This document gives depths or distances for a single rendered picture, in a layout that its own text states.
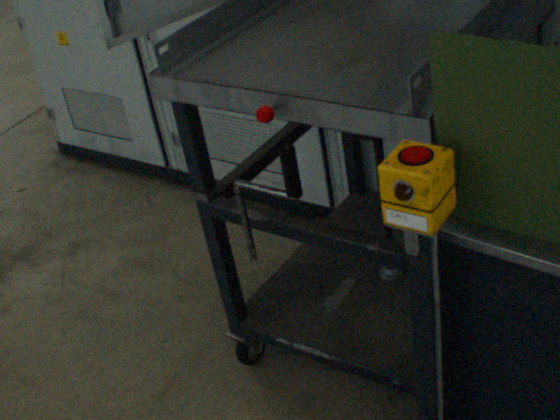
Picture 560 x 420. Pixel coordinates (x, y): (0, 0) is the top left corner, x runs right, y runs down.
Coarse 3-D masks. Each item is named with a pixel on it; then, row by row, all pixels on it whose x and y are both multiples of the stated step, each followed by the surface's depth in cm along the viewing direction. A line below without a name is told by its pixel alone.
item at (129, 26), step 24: (96, 0) 170; (120, 0) 176; (144, 0) 180; (168, 0) 184; (192, 0) 188; (216, 0) 189; (96, 24) 175; (120, 24) 179; (144, 24) 183; (168, 24) 183
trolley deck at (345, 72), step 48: (336, 0) 177; (384, 0) 173; (432, 0) 169; (480, 0) 165; (528, 0) 161; (240, 48) 161; (288, 48) 157; (336, 48) 154; (384, 48) 150; (192, 96) 154; (240, 96) 147; (288, 96) 140; (336, 96) 136; (384, 96) 133; (432, 144) 127
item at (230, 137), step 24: (168, 48) 250; (168, 120) 273; (216, 120) 256; (240, 120) 250; (216, 144) 263; (240, 144) 256; (312, 144) 237; (336, 144) 234; (216, 168) 269; (312, 168) 243; (336, 168) 240; (312, 192) 249; (336, 192) 246
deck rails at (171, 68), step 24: (240, 0) 171; (264, 0) 178; (288, 0) 181; (504, 0) 152; (192, 24) 160; (216, 24) 167; (240, 24) 172; (480, 24) 143; (192, 48) 162; (216, 48) 163; (168, 72) 156; (408, 96) 131; (432, 96) 130
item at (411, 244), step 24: (408, 240) 113; (432, 240) 113; (408, 264) 115; (432, 264) 115; (432, 288) 118; (432, 312) 118; (432, 336) 121; (432, 360) 124; (432, 384) 127; (432, 408) 131
